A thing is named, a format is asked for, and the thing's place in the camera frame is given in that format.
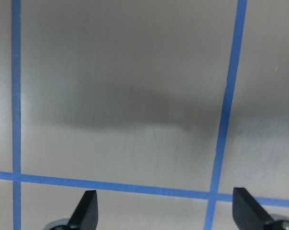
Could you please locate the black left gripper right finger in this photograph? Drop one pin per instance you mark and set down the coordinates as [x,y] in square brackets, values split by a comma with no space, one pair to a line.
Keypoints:
[248,214]

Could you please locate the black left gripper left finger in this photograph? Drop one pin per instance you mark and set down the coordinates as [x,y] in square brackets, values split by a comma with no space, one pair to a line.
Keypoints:
[85,216]

